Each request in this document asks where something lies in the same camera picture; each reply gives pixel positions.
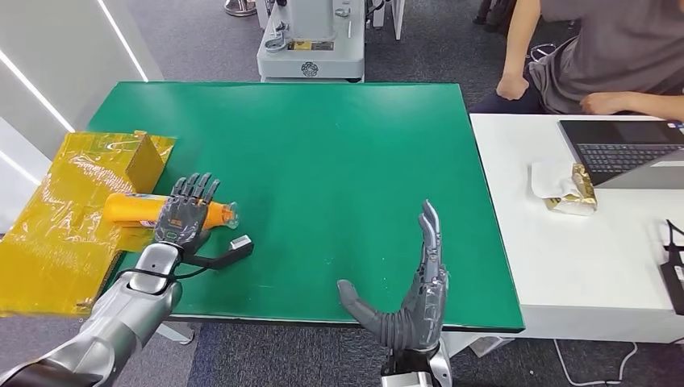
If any white floor cable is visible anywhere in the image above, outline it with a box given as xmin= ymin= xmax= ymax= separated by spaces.
xmin=553 ymin=339 xmax=640 ymax=387

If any black power adapter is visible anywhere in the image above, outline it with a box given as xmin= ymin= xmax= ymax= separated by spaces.
xmin=660 ymin=261 xmax=684 ymax=317

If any yellow taped cardboard box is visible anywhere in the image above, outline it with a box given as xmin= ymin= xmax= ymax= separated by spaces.
xmin=0 ymin=131 xmax=177 ymax=318

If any white stand frame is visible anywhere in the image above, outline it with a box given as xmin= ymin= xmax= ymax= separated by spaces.
xmin=373 ymin=0 xmax=406 ymax=41

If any white paper tissue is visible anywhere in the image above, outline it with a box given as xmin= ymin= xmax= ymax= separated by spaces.
xmin=528 ymin=160 xmax=581 ymax=202

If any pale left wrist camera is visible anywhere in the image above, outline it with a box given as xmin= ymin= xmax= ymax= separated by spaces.
xmin=184 ymin=235 xmax=255 ymax=271

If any black adapter cable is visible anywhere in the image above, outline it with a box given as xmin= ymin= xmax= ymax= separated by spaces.
xmin=665 ymin=219 xmax=684 ymax=263

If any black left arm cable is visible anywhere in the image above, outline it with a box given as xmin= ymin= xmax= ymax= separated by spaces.
xmin=115 ymin=264 xmax=210 ymax=281

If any gold foil packet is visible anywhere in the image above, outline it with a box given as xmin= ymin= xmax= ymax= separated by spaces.
xmin=544 ymin=164 xmax=598 ymax=218

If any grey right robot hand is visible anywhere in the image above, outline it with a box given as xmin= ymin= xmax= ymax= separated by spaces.
xmin=336 ymin=200 xmax=448 ymax=352

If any white wall light strip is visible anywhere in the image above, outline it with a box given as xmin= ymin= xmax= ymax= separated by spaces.
xmin=0 ymin=149 xmax=43 ymax=187
xmin=96 ymin=0 xmax=151 ymax=84
xmin=0 ymin=48 xmax=77 ymax=135

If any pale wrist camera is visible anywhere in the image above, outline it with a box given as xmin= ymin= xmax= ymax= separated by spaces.
xmin=380 ymin=372 xmax=434 ymax=387
xmin=184 ymin=235 xmax=255 ymax=271

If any chrome chair base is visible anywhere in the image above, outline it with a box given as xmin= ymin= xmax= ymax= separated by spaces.
xmin=224 ymin=0 xmax=259 ymax=18

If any person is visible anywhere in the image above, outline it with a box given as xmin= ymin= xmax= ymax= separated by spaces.
xmin=469 ymin=0 xmax=684 ymax=121

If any grey table foot plate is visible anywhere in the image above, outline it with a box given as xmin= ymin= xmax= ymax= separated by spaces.
xmin=469 ymin=336 xmax=514 ymax=359

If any person's right hand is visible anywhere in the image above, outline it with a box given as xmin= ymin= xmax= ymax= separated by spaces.
xmin=495 ymin=73 xmax=530 ymax=101

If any orange plastic bottle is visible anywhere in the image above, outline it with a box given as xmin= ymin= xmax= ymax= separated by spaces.
xmin=102 ymin=193 xmax=240 ymax=231

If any person's left hand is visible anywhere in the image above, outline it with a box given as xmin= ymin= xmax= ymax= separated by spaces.
xmin=579 ymin=91 xmax=624 ymax=116

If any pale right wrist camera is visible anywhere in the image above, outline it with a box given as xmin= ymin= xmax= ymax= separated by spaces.
xmin=380 ymin=372 xmax=434 ymax=387

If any grey machine base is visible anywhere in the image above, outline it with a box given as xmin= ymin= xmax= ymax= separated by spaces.
xmin=256 ymin=0 xmax=368 ymax=84

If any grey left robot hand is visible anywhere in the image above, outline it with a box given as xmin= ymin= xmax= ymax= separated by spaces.
xmin=153 ymin=172 xmax=222 ymax=252

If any dark grey laptop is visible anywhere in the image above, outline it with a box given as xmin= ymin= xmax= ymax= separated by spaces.
xmin=557 ymin=119 xmax=684 ymax=190

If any white table leg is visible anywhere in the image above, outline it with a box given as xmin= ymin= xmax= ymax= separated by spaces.
xmin=155 ymin=322 xmax=194 ymax=346

